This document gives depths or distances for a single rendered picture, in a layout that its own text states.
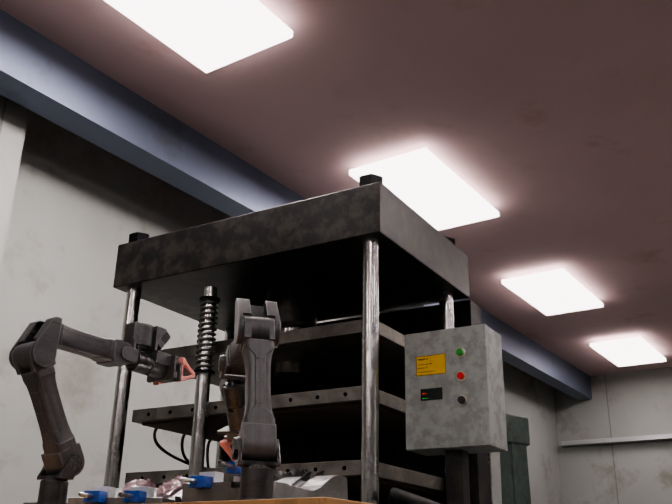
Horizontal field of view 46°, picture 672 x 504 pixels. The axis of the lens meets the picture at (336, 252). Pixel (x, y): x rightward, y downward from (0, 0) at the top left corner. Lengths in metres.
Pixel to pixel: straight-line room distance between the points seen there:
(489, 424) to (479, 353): 0.23
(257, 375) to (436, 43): 3.09
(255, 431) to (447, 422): 1.22
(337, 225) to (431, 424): 0.79
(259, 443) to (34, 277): 3.48
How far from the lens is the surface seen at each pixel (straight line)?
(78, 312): 5.09
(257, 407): 1.62
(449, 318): 3.41
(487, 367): 2.69
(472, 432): 2.67
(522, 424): 7.81
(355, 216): 2.90
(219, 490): 2.04
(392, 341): 3.01
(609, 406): 11.99
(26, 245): 4.95
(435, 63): 4.63
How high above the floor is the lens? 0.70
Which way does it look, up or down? 22 degrees up
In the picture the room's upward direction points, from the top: 1 degrees clockwise
